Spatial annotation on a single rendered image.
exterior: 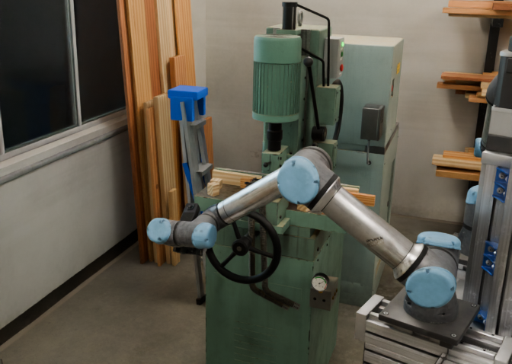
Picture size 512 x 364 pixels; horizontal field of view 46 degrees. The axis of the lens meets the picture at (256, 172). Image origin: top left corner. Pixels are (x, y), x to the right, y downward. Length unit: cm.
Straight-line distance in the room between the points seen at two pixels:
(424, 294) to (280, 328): 98
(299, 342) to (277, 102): 93
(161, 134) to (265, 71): 147
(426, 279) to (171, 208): 233
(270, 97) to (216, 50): 263
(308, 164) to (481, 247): 64
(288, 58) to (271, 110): 20
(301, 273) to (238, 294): 29
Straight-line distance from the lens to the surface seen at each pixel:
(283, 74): 222
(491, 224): 191
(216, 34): 481
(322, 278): 224
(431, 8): 444
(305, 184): 155
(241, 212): 183
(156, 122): 357
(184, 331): 319
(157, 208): 369
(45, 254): 334
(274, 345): 251
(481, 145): 240
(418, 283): 158
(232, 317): 252
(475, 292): 199
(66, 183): 339
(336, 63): 252
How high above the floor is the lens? 171
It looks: 18 degrees down
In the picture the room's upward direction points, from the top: 1 degrees clockwise
